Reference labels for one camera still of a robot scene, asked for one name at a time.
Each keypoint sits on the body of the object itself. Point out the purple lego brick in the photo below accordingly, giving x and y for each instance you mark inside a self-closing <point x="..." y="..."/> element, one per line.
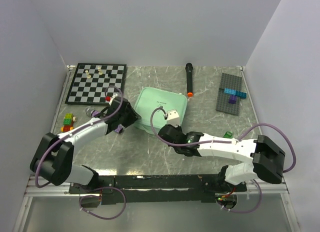
<point x="232" y="99"/>

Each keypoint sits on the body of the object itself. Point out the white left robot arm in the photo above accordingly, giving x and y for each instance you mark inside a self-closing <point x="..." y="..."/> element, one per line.
<point x="53" y="159"/>

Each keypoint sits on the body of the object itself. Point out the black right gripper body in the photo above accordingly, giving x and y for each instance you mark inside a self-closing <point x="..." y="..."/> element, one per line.
<point x="178" y="128"/>

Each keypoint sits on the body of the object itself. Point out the black flashlight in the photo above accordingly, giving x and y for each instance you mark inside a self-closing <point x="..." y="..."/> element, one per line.
<point x="189" y="79"/>

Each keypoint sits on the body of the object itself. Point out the grey lego baseplate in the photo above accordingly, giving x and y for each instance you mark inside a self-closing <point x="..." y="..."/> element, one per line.
<point x="222" y="105"/>

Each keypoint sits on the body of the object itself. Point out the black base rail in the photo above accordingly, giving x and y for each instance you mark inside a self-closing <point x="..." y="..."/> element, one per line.
<point x="158" y="188"/>

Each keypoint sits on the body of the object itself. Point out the red yellow toy car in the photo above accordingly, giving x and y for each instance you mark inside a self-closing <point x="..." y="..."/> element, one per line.
<point x="67" y="128"/>

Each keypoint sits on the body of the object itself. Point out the blue lego bricks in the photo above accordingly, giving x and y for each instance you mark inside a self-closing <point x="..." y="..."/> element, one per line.
<point x="237" y="93"/>

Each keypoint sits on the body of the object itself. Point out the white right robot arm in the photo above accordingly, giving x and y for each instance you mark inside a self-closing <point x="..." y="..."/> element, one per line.
<point x="258" y="158"/>

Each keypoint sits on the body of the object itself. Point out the small green lego piece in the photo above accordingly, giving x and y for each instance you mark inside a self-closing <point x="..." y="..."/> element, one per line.
<point x="228" y="135"/>

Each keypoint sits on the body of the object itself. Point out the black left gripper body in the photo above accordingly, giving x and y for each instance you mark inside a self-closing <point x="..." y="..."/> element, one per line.
<point x="121" y="118"/>

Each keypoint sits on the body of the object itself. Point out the green lego block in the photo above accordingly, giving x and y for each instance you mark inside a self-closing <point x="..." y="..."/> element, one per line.
<point x="68" y="119"/>

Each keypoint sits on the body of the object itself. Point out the purple glitter microphone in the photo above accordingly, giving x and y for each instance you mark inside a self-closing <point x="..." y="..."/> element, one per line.
<point x="91" y="112"/>

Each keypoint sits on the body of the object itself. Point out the cream chess piece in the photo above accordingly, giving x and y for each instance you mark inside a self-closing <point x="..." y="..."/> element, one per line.
<point x="99" y="69"/>

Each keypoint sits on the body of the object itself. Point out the black white chessboard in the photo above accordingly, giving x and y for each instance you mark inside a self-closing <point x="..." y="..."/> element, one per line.
<point x="93" y="91"/>

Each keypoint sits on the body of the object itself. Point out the cream chess pawn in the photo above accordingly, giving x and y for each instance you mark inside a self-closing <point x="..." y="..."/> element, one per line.
<point x="88" y="75"/>

